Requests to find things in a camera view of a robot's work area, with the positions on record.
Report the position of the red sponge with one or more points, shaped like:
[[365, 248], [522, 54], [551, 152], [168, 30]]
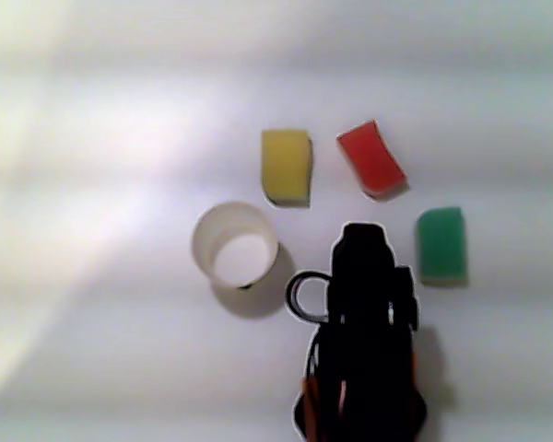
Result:
[[372, 159]]

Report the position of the green sponge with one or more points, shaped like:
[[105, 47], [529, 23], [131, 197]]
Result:
[[440, 241]]

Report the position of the yellow sponge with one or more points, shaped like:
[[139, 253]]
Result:
[[285, 166]]

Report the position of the white paper cup green band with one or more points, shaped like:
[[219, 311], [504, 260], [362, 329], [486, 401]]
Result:
[[235, 246]]

